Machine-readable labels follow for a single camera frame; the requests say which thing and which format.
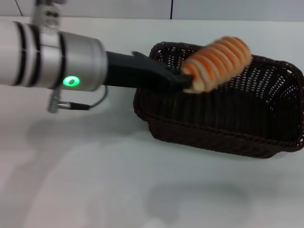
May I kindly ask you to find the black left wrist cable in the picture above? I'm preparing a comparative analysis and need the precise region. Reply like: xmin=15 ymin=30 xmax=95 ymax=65
xmin=58 ymin=85 xmax=109 ymax=112

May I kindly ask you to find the silver cable connector plug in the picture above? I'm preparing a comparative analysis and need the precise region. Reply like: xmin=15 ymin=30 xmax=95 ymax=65
xmin=48 ymin=90 xmax=61 ymax=114

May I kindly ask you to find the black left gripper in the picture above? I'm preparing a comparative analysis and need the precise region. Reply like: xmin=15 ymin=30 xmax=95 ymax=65
xmin=105 ymin=51 xmax=193 ymax=92

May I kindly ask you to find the dark brown wicker basket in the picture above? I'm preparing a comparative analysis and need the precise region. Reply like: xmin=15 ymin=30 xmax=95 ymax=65
xmin=133 ymin=41 xmax=304 ymax=159

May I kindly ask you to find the orange striped bread roll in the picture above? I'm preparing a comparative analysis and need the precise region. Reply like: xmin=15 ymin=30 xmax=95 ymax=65
xmin=181 ymin=36 xmax=252 ymax=93

